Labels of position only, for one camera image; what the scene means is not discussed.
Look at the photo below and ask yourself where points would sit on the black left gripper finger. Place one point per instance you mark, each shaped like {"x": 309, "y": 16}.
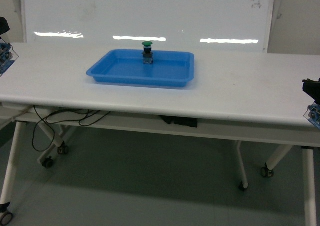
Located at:
{"x": 4, "y": 25}

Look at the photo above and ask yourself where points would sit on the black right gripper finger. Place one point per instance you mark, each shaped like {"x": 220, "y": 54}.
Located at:
{"x": 312, "y": 88}

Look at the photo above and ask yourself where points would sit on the yellow mushroom push button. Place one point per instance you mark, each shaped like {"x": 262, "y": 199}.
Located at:
{"x": 312, "y": 114}

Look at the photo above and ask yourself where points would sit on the white board panel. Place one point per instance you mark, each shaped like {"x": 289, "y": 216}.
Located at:
{"x": 241, "y": 25}

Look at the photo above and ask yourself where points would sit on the blue plastic tray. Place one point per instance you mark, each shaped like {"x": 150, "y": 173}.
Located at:
{"x": 126, "y": 66}

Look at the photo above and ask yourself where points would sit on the green mushroom push button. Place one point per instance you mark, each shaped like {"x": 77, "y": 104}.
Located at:
{"x": 147, "y": 53}

